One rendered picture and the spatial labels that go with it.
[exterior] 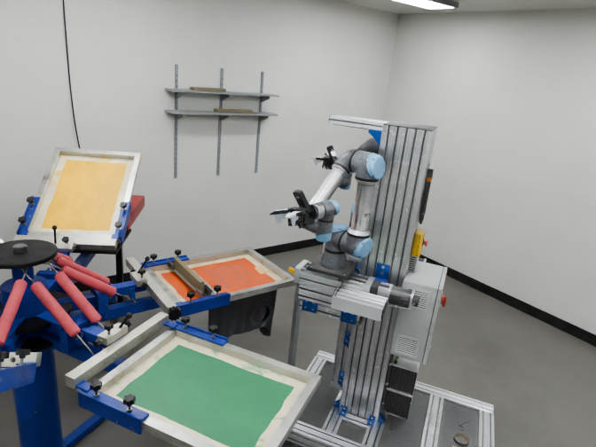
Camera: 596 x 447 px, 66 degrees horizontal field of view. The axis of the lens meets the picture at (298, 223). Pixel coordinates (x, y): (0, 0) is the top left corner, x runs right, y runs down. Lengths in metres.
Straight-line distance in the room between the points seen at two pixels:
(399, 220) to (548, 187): 2.90
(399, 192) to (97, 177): 2.08
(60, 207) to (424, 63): 4.41
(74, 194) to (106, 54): 1.53
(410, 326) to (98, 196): 2.17
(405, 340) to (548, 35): 3.56
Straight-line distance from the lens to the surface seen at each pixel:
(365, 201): 2.26
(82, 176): 3.49
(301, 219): 1.96
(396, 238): 2.52
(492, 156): 5.46
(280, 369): 2.14
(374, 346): 2.81
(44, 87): 4.38
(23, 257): 2.43
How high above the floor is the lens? 2.26
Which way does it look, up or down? 19 degrees down
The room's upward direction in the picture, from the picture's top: 6 degrees clockwise
